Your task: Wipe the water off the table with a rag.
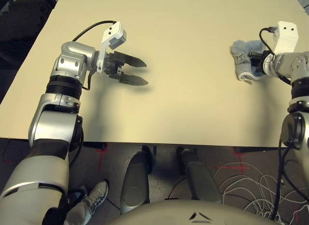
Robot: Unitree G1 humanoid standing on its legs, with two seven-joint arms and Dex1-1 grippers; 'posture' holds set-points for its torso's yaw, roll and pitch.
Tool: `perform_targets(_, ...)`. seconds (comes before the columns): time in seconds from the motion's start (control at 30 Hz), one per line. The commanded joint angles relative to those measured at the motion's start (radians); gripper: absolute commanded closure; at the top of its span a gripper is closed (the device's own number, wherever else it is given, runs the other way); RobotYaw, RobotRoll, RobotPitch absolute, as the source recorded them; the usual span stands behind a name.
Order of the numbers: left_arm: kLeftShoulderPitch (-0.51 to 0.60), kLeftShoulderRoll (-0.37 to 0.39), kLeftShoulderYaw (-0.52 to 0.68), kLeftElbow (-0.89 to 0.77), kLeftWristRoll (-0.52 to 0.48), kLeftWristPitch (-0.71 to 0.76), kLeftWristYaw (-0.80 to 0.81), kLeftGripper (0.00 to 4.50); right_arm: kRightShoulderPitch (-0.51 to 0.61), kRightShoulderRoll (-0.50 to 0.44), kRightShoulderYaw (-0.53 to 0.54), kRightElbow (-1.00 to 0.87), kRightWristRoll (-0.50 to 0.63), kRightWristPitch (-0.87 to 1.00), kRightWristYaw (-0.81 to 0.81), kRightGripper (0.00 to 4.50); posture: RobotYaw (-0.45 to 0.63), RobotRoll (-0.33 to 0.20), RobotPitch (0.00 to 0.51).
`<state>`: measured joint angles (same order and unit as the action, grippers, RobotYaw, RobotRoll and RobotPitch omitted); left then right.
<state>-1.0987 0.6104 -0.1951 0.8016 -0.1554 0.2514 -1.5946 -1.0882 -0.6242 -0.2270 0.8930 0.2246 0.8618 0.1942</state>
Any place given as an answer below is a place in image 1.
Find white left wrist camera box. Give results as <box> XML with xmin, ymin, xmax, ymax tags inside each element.
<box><xmin>96</xmin><ymin>21</ymin><xmax>127</xmax><ymax>73</ymax></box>

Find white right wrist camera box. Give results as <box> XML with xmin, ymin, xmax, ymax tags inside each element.
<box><xmin>272</xmin><ymin>21</ymin><xmax>300</xmax><ymax>55</ymax></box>

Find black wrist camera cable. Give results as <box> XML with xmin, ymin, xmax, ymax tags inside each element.
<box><xmin>259</xmin><ymin>26</ymin><xmax>277</xmax><ymax>55</ymax></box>
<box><xmin>71</xmin><ymin>20</ymin><xmax>117</xmax><ymax>42</ymax></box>

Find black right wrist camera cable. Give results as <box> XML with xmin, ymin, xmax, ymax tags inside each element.
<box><xmin>259</xmin><ymin>26</ymin><xmax>277</xmax><ymax>55</ymax></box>

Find grey robot leg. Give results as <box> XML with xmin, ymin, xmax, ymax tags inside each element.
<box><xmin>120</xmin><ymin>150</ymin><xmax>153</xmax><ymax>215</ymax></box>
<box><xmin>176</xmin><ymin>147</ymin><xmax>223</xmax><ymax>207</ymax></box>

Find light blue terry rag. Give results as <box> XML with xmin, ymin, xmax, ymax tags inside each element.
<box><xmin>230</xmin><ymin>39</ymin><xmax>269</xmax><ymax>82</ymax></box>

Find white floor cables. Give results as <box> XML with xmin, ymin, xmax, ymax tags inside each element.
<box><xmin>213</xmin><ymin>161</ymin><xmax>309</xmax><ymax>222</ymax></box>

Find black foam floor mat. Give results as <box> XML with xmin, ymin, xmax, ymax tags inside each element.
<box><xmin>0</xmin><ymin>0</ymin><xmax>53</xmax><ymax>104</ymax></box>

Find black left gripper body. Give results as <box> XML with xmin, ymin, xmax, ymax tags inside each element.
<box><xmin>103</xmin><ymin>51</ymin><xmax>128</xmax><ymax>80</ymax></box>

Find grey left robot leg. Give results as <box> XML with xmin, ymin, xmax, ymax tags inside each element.
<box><xmin>120</xmin><ymin>150</ymin><xmax>153</xmax><ymax>215</ymax></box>

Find black table frame bar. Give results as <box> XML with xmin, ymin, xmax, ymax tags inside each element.
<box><xmin>83</xmin><ymin>142</ymin><xmax>107</xmax><ymax>150</ymax></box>

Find grey right robot leg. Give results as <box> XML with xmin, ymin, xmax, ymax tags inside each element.
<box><xmin>176</xmin><ymin>147</ymin><xmax>223</xmax><ymax>207</ymax></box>

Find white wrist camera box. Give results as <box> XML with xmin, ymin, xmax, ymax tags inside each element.
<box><xmin>272</xmin><ymin>21</ymin><xmax>300</xmax><ymax>55</ymax></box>
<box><xmin>96</xmin><ymin>21</ymin><xmax>127</xmax><ymax>73</ymax></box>

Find black left wrist camera cable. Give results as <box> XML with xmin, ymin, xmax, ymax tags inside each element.
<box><xmin>71</xmin><ymin>20</ymin><xmax>117</xmax><ymax>42</ymax></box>

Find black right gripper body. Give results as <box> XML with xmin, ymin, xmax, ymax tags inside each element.
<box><xmin>248</xmin><ymin>51</ymin><xmax>267</xmax><ymax>75</ymax></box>

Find grey robot torso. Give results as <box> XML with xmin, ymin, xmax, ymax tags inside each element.
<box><xmin>110</xmin><ymin>199</ymin><xmax>275</xmax><ymax>225</ymax></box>

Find thin black floor cable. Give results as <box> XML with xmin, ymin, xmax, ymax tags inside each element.
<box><xmin>165</xmin><ymin>176</ymin><xmax>187</xmax><ymax>202</ymax></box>

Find grey white sneaker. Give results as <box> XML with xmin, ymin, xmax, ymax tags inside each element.
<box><xmin>81</xmin><ymin>179</ymin><xmax>110</xmax><ymax>216</ymax></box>

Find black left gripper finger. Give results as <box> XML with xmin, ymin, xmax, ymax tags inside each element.
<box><xmin>124</xmin><ymin>53</ymin><xmax>147</xmax><ymax>68</ymax></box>
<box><xmin>119</xmin><ymin>73</ymin><xmax>149</xmax><ymax>87</ymax></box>

